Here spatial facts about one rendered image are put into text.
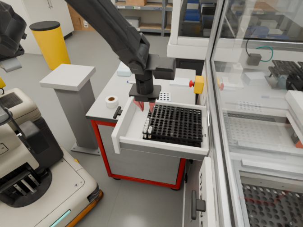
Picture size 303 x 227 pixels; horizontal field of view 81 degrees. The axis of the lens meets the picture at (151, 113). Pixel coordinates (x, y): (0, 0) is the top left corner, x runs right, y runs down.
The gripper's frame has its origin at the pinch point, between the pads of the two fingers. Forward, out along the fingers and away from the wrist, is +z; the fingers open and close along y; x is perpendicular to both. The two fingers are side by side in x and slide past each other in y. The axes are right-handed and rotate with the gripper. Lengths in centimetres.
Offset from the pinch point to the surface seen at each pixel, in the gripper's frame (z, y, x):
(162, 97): 18.7, -1.0, -29.7
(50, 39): 48, 185, -175
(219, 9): -22, -24, -44
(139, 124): 13.1, 5.3, -3.7
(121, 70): 18, 32, -55
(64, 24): 72, 253, -307
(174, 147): 8.1, -11.5, 10.0
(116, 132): 3.0, 9.2, 10.1
